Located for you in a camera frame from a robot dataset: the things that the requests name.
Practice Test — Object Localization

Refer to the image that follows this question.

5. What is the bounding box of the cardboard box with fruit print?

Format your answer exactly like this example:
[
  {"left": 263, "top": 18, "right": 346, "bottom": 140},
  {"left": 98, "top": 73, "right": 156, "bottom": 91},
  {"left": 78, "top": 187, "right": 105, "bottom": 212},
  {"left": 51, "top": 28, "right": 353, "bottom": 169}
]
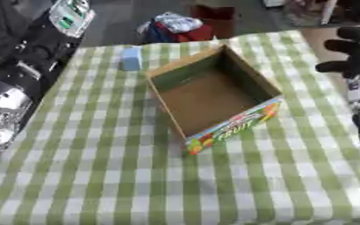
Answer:
[{"left": 143, "top": 43, "right": 284, "bottom": 156}]

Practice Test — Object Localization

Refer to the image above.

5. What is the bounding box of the white furniture leg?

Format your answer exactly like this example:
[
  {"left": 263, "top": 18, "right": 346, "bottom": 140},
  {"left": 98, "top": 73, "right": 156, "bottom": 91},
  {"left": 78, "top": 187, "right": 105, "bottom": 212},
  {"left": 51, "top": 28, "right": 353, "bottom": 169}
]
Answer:
[{"left": 320, "top": 0, "right": 340, "bottom": 26}]

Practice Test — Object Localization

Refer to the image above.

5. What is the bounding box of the red blue and white bag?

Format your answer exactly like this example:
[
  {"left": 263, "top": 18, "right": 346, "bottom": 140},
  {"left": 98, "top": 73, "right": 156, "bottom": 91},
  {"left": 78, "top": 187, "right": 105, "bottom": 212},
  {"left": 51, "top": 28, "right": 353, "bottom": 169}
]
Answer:
[{"left": 135, "top": 11, "right": 216, "bottom": 45}]

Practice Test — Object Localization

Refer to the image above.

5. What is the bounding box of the dark red box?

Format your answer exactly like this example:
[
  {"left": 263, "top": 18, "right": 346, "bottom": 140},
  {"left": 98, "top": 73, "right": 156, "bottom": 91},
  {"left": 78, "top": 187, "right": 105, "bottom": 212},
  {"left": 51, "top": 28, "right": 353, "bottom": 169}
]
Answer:
[{"left": 189, "top": 4, "right": 237, "bottom": 40}]

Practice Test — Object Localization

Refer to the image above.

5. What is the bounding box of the light blue rectangular block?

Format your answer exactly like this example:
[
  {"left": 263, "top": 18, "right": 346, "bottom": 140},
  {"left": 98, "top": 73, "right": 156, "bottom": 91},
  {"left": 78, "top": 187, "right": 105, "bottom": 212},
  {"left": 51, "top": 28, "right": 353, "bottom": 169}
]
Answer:
[{"left": 119, "top": 47, "right": 145, "bottom": 72}]

